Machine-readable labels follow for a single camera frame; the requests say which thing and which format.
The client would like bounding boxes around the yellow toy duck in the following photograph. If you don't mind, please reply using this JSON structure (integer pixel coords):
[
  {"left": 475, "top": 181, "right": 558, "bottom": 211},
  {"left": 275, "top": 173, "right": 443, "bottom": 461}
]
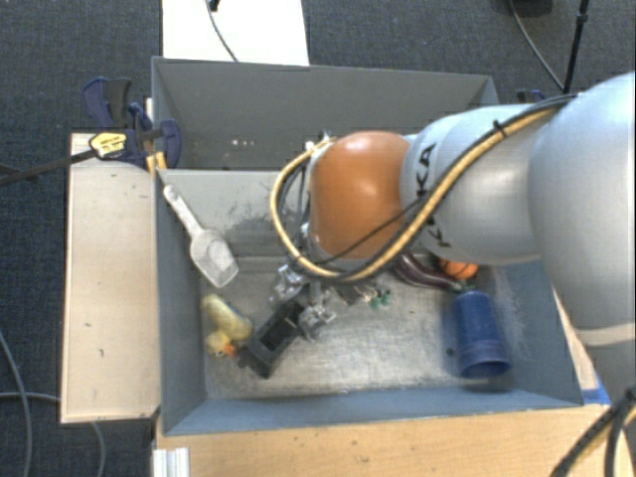
[{"left": 200, "top": 292, "right": 255, "bottom": 360}]

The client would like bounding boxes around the clear plastic scoop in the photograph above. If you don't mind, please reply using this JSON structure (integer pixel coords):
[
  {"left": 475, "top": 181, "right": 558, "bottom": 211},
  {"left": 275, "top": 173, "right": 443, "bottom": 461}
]
[{"left": 163, "top": 184, "right": 240, "bottom": 289}]

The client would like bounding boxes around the blue plastic cup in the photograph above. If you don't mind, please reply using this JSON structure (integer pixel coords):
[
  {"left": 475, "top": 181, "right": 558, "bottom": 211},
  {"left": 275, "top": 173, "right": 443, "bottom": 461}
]
[{"left": 448, "top": 289, "right": 513, "bottom": 380}]

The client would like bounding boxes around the pale wood board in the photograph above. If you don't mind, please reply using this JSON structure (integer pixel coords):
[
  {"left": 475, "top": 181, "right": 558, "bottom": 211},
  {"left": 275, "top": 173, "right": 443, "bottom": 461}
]
[{"left": 60, "top": 132, "right": 162, "bottom": 424}]

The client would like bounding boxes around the dark purple ribbed thing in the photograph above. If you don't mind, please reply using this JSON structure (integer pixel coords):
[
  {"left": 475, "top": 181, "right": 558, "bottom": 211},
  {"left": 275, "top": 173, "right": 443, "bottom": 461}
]
[{"left": 394, "top": 252, "right": 464, "bottom": 295}]

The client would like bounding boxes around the orange ball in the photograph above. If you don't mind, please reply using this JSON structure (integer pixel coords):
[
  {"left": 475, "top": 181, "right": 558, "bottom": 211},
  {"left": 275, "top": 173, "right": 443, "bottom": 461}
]
[{"left": 438, "top": 259, "right": 480, "bottom": 282}]

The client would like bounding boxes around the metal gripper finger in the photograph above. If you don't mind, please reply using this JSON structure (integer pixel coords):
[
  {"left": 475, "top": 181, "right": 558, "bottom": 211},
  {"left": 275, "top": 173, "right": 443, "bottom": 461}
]
[
  {"left": 297, "top": 304, "right": 338, "bottom": 343},
  {"left": 269, "top": 263, "right": 309, "bottom": 308}
]

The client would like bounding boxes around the grey metal bin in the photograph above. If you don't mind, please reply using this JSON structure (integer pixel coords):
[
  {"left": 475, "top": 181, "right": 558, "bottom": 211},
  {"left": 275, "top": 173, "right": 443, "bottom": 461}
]
[{"left": 150, "top": 56, "right": 585, "bottom": 437}]

